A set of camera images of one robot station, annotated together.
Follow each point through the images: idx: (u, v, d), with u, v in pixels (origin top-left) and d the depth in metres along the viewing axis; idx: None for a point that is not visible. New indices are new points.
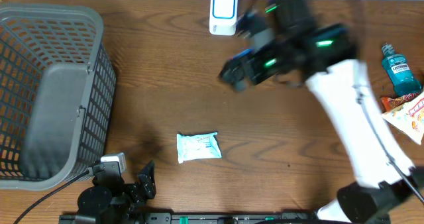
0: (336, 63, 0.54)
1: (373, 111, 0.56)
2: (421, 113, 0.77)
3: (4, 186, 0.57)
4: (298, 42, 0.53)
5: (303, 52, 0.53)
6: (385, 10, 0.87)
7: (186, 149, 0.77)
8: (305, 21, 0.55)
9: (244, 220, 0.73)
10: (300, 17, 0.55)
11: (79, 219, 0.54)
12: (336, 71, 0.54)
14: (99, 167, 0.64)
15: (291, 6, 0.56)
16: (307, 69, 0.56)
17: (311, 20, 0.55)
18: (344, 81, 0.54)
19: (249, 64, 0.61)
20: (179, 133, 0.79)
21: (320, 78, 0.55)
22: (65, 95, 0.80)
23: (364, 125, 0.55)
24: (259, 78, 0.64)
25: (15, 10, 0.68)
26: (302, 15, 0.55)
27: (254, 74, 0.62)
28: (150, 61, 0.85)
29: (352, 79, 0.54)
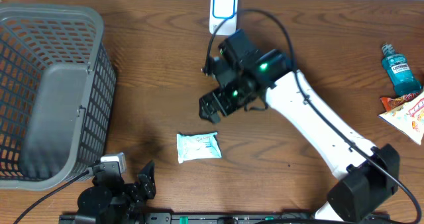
0: (277, 79, 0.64)
1: (324, 109, 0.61)
2: (421, 112, 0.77)
3: (4, 185, 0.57)
4: (246, 70, 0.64)
5: (250, 77, 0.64)
6: (385, 9, 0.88)
7: (186, 149, 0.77)
8: (249, 53, 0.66)
9: (244, 220, 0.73)
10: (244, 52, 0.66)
11: (79, 219, 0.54)
12: (281, 82, 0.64)
14: (99, 167, 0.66)
15: (235, 42, 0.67)
16: (260, 90, 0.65)
17: (254, 52, 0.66)
18: (289, 89, 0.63)
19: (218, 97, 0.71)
20: (179, 133, 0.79)
21: (271, 91, 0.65)
22: (65, 95, 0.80)
23: (320, 123, 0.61)
24: (232, 111, 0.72)
25: (16, 10, 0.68)
26: (245, 50, 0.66)
27: (226, 104, 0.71)
28: (150, 61, 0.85)
29: (294, 85, 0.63)
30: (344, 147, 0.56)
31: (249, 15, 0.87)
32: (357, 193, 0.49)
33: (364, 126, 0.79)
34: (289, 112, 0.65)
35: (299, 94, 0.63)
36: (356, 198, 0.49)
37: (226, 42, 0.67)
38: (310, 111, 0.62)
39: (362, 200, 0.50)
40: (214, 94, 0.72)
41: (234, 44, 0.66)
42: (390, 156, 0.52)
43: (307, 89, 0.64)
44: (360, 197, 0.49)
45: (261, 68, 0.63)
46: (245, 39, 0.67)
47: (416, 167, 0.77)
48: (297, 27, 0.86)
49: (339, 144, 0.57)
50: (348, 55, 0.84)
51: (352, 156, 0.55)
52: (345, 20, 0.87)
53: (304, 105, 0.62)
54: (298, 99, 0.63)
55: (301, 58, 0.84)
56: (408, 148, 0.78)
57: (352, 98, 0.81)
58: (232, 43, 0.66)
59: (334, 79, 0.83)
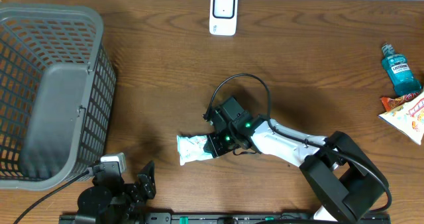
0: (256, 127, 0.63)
1: (289, 131, 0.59)
2: (421, 113, 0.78)
3: (4, 186, 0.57)
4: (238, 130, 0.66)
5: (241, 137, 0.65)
6: (385, 10, 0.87)
7: (187, 150, 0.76)
8: (240, 116, 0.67)
9: (244, 220, 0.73)
10: (235, 114, 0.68)
11: (79, 219, 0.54)
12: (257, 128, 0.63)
14: (99, 167, 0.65)
15: (228, 107, 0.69)
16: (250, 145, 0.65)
17: (245, 115, 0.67)
18: (261, 127, 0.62)
19: (212, 140, 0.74)
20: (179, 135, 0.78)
21: (254, 136, 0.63)
22: (64, 96, 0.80)
23: (283, 142, 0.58)
24: (224, 152, 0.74)
25: (16, 10, 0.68)
26: (237, 112, 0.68)
27: (218, 146, 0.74)
28: (150, 61, 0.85)
29: (265, 125, 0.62)
30: (301, 146, 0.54)
31: (249, 15, 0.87)
32: (317, 175, 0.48)
33: (364, 126, 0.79)
34: (270, 149, 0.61)
35: (268, 129, 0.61)
36: (321, 181, 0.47)
37: (221, 106, 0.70)
38: (276, 139, 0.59)
39: (333, 185, 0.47)
40: (208, 136, 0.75)
41: (226, 107, 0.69)
42: (342, 138, 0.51)
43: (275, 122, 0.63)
44: (324, 180, 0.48)
45: (247, 126, 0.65)
46: (236, 102, 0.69)
47: (416, 167, 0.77)
48: (297, 27, 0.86)
49: (298, 146, 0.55)
50: (348, 56, 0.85)
51: (309, 150, 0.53)
52: (345, 20, 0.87)
53: (273, 136, 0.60)
54: (266, 132, 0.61)
55: (301, 58, 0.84)
56: (408, 148, 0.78)
57: (352, 98, 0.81)
58: (226, 107, 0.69)
59: (334, 79, 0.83)
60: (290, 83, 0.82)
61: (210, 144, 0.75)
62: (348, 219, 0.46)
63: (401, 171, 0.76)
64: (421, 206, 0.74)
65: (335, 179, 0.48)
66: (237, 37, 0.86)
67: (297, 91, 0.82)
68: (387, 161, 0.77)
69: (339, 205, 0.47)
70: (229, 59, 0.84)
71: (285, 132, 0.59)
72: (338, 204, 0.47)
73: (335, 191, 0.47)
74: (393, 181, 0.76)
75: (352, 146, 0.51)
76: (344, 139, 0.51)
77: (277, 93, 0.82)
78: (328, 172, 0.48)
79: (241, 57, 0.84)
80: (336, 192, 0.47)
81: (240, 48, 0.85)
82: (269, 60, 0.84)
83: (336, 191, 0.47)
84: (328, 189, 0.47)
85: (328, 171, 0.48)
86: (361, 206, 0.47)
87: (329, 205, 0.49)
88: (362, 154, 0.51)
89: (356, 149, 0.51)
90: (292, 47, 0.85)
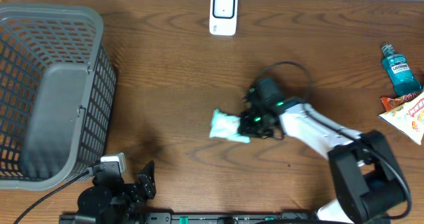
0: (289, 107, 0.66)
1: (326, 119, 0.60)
2: (421, 113, 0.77)
3: (4, 186, 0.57)
4: (269, 109, 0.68)
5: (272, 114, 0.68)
6: (385, 10, 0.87)
7: (220, 126, 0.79)
8: (273, 96, 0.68)
9: (244, 220, 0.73)
10: (269, 94, 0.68)
11: (79, 219, 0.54)
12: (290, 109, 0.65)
14: (99, 167, 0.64)
15: (264, 85, 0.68)
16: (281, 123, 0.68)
17: (279, 95, 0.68)
18: (294, 109, 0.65)
19: (244, 119, 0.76)
20: (216, 109, 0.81)
21: (285, 115, 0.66)
22: (64, 95, 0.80)
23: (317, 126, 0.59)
24: (252, 134, 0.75)
25: (16, 10, 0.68)
26: (271, 93, 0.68)
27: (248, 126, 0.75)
28: (150, 61, 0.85)
29: (299, 109, 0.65)
30: (332, 135, 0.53)
31: (249, 15, 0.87)
32: (344, 165, 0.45)
33: (364, 126, 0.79)
34: (301, 131, 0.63)
35: (301, 112, 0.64)
36: (346, 173, 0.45)
37: (257, 83, 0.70)
38: (308, 122, 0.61)
39: (357, 179, 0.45)
40: (242, 116, 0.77)
41: (262, 86, 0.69)
42: (379, 138, 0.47)
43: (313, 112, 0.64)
44: (349, 173, 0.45)
45: (279, 105, 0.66)
46: (272, 82, 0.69)
47: (416, 167, 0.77)
48: (297, 27, 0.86)
49: (328, 133, 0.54)
50: (348, 56, 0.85)
51: (340, 139, 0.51)
52: (345, 20, 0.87)
53: (305, 118, 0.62)
54: (299, 114, 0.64)
55: (301, 58, 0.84)
56: (408, 148, 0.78)
57: (352, 98, 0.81)
58: (262, 86, 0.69)
59: (334, 79, 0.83)
60: (291, 83, 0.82)
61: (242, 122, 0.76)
62: (361, 216, 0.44)
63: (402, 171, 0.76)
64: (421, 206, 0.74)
65: (361, 174, 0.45)
66: (237, 37, 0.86)
67: (297, 91, 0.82)
68: None
69: (356, 201, 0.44)
70: (229, 59, 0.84)
71: (320, 118, 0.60)
72: (356, 199, 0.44)
73: (357, 187, 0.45)
74: None
75: (387, 150, 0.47)
76: (381, 140, 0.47)
77: None
78: (354, 166, 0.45)
79: (241, 57, 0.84)
80: (358, 187, 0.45)
81: (240, 48, 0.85)
82: (269, 60, 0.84)
83: (358, 186, 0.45)
84: (351, 182, 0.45)
85: (356, 165, 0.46)
86: (376, 208, 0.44)
87: (346, 199, 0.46)
88: (395, 160, 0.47)
89: (391, 152, 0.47)
90: (292, 46, 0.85)
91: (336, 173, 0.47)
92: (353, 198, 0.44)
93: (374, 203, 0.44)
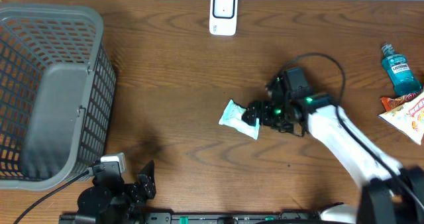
0: (320, 107, 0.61)
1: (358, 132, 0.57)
2: (421, 113, 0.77)
3: (5, 186, 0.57)
4: (295, 103, 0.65)
5: (298, 109, 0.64)
6: (385, 10, 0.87)
7: (232, 115, 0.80)
8: (302, 89, 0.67)
9: (244, 220, 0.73)
10: (297, 85, 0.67)
11: (79, 219, 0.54)
12: (319, 112, 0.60)
14: (99, 167, 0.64)
15: (293, 76, 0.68)
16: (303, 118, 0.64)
17: (307, 90, 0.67)
18: (326, 114, 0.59)
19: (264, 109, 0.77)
20: (231, 100, 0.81)
21: (313, 118, 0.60)
22: (64, 96, 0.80)
23: (352, 142, 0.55)
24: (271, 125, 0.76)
25: (16, 10, 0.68)
26: (299, 85, 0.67)
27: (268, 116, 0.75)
28: (150, 61, 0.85)
29: (331, 112, 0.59)
30: (370, 162, 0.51)
31: (249, 15, 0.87)
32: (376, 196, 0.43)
33: (363, 126, 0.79)
34: (326, 136, 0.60)
35: (334, 118, 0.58)
36: (379, 209, 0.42)
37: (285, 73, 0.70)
38: (338, 132, 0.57)
39: (386, 213, 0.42)
40: (258, 103, 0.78)
41: (291, 77, 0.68)
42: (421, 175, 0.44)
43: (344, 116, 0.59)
44: (381, 209, 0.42)
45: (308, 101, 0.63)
46: (302, 74, 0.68)
47: (416, 167, 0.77)
48: (297, 27, 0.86)
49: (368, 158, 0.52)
50: (348, 56, 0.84)
51: (377, 168, 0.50)
52: (346, 20, 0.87)
53: (338, 128, 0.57)
54: (330, 119, 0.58)
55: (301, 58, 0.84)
56: (409, 148, 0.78)
57: (352, 98, 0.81)
58: (289, 76, 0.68)
59: (334, 79, 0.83)
60: None
61: (256, 110, 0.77)
62: None
63: None
64: None
65: (392, 210, 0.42)
66: (237, 37, 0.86)
67: None
68: None
69: None
70: (229, 59, 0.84)
71: (352, 129, 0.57)
72: None
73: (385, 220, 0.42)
74: None
75: None
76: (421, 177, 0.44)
77: None
78: (387, 200, 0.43)
79: (241, 57, 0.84)
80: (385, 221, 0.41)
81: (240, 48, 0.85)
82: (270, 60, 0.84)
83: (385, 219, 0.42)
84: (379, 214, 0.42)
85: (388, 200, 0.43)
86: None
87: None
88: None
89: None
90: (292, 47, 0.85)
91: (366, 204, 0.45)
92: None
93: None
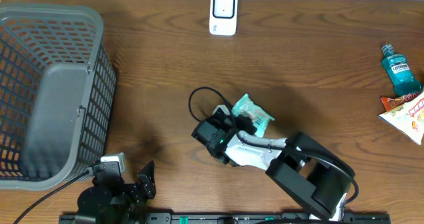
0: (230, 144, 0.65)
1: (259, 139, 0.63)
2: (421, 113, 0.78)
3: (5, 186, 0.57)
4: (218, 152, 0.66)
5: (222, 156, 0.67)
6: (385, 10, 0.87)
7: (243, 110, 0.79)
8: (216, 136, 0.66)
9: (244, 220, 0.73)
10: (211, 136, 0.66)
11: (79, 219, 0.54)
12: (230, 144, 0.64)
14: (99, 167, 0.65)
15: (202, 131, 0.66)
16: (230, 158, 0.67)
17: (220, 134, 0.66)
18: (231, 142, 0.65)
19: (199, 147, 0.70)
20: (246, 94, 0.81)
21: (228, 152, 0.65)
22: (63, 96, 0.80)
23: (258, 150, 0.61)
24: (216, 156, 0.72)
25: (16, 10, 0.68)
26: (212, 133, 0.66)
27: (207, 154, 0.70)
28: (150, 61, 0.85)
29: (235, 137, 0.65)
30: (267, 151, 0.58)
31: (249, 15, 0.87)
32: (281, 177, 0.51)
33: (363, 126, 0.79)
34: (242, 160, 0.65)
35: (238, 140, 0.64)
36: (286, 183, 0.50)
37: (195, 131, 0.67)
38: (246, 150, 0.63)
39: (299, 183, 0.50)
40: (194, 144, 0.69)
41: (201, 132, 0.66)
42: (301, 138, 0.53)
43: (243, 133, 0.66)
44: (289, 181, 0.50)
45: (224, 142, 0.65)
46: (209, 123, 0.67)
47: (416, 167, 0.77)
48: (297, 27, 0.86)
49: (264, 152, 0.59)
50: (348, 56, 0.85)
51: (274, 154, 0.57)
52: (346, 20, 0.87)
53: (242, 147, 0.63)
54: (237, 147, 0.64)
55: (301, 58, 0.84)
56: (409, 148, 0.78)
57: (352, 98, 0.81)
58: (201, 132, 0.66)
59: (334, 79, 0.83)
60: (291, 83, 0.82)
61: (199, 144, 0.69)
62: (319, 211, 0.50)
63: (402, 171, 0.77)
64: (421, 205, 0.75)
65: (296, 175, 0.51)
66: (237, 37, 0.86)
67: (296, 91, 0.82)
68: (387, 161, 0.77)
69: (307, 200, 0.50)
70: (229, 58, 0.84)
71: (253, 141, 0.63)
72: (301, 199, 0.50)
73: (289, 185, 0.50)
74: (393, 180, 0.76)
75: (309, 142, 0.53)
76: (301, 137, 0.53)
77: (277, 93, 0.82)
78: (291, 173, 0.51)
79: (241, 57, 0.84)
80: (289, 183, 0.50)
81: (240, 48, 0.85)
82: (269, 60, 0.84)
83: (288, 182, 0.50)
84: (293, 187, 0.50)
85: (291, 171, 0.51)
86: (331, 200, 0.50)
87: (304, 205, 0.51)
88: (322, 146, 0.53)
89: (314, 142, 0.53)
90: (292, 46, 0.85)
91: (286, 191, 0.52)
92: (309, 199, 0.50)
93: (325, 197, 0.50)
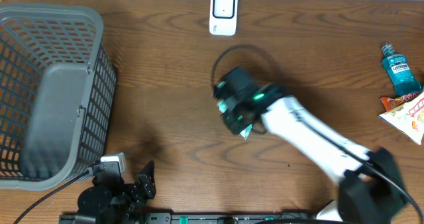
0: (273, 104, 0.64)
1: (319, 126, 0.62)
2: (421, 113, 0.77)
3: (5, 186, 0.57)
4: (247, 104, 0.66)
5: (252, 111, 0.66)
6: (385, 10, 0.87)
7: None
8: (248, 88, 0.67)
9: (244, 220, 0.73)
10: (242, 86, 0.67)
11: (79, 219, 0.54)
12: (279, 109, 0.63)
14: (99, 167, 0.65)
15: (234, 78, 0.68)
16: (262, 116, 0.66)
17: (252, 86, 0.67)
18: (284, 113, 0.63)
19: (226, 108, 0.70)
20: None
21: (267, 116, 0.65)
22: (63, 96, 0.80)
23: (313, 136, 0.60)
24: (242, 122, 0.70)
25: (16, 10, 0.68)
26: (244, 83, 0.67)
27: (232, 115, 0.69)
28: (150, 61, 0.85)
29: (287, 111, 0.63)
30: (339, 154, 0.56)
31: (249, 15, 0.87)
32: (356, 194, 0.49)
33: (363, 126, 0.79)
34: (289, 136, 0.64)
35: (291, 114, 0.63)
36: (357, 204, 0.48)
37: (228, 75, 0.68)
38: (299, 126, 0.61)
39: (368, 207, 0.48)
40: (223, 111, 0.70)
41: (234, 80, 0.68)
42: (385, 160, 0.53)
43: (299, 110, 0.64)
44: (361, 200, 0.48)
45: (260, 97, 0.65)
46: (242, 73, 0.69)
47: (416, 167, 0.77)
48: (297, 27, 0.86)
49: (332, 150, 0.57)
50: (348, 56, 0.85)
51: (345, 161, 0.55)
52: (346, 20, 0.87)
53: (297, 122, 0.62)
54: (290, 118, 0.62)
55: (301, 58, 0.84)
56: (409, 148, 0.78)
57: (352, 98, 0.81)
58: (232, 77, 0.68)
59: (334, 79, 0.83)
60: (291, 83, 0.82)
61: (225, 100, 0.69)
62: None
63: (402, 171, 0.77)
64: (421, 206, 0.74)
65: (369, 198, 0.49)
66: (237, 37, 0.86)
67: (297, 90, 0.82)
68: None
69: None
70: (229, 58, 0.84)
71: (311, 124, 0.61)
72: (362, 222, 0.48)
73: (360, 203, 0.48)
74: None
75: (391, 169, 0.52)
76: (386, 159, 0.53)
77: None
78: (365, 193, 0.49)
79: (241, 57, 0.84)
80: (360, 202, 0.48)
81: (240, 48, 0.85)
82: (269, 60, 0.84)
83: (360, 201, 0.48)
84: (362, 207, 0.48)
85: (366, 192, 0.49)
86: None
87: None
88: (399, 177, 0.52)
89: (394, 170, 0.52)
90: (292, 46, 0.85)
91: (349, 205, 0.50)
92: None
93: None
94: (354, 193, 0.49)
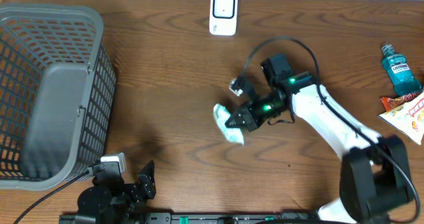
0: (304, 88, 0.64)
1: (340, 109, 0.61)
2: (421, 113, 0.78)
3: (5, 186, 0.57)
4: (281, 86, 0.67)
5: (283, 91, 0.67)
6: (385, 10, 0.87)
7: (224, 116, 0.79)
8: (285, 72, 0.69)
9: (244, 220, 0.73)
10: (280, 71, 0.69)
11: (79, 219, 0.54)
12: (307, 90, 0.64)
14: (99, 167, 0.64)
15: (275, 62, 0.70)
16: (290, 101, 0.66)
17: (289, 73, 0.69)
18: (309, 93, 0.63)
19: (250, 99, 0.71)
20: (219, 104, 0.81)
21: (296, 97, 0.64)
22: (64, 96, 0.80)
23: (335, 119, 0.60)
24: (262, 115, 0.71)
25: (16, 10, 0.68)
26: (282, 69, 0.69)
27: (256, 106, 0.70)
28: (150, 61, 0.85)
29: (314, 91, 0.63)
30: (352, 134, 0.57)
31: (249, 15, 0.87)
32: (358, 166, 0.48)
33: None
34: (309, 112, 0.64)
35: (317, 97, 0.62)
36: (357, 175, 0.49)
37: (268, 60, 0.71)
38: (324, 107, 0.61)
39: (366, 181, 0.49)
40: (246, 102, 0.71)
41: (273, 63, 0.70)
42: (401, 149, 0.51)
43: (325, 93, 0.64)
44: (362, 172, 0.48)
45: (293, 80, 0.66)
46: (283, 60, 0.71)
47: (416, 167, 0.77)
48: (297, 27, 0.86)
49: (348, 131, 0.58)
50: (348, 56, 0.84)
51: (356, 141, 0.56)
52: (346, 20, 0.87)
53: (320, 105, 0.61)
54: (315, 99, 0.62)
55: (301, 58, 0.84)
56: (408, 148, 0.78)
57: (352, 98, 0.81)
58: (274, 61, 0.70)
59: (334, 79, 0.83)
60: None
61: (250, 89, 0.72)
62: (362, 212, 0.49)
63: None
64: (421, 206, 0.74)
65: (370, 173, 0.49)
66: (237, 37, 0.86)
67: None
68: None
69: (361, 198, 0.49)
70: (229, 58, 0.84)
71: (332, 107, 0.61)
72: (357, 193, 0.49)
73: (359, 175, 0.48)
74: None
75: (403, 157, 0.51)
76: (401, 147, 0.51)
77: None
78: (367, 168, 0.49)
79: (241, 57, 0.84)
80: (360, 175, 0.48)
81: (240, 48, 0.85)
82: None
83: (360, 173, 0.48)
84: (360, 180, 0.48)
85: (368, 167, 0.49)
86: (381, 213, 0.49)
87: (352, 197, 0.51)
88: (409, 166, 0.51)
89: (405, 160, 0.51)
90: (292, 46, 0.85)
91: (347, 175, 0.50)
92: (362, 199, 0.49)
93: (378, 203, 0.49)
94: (356, 166, 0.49)
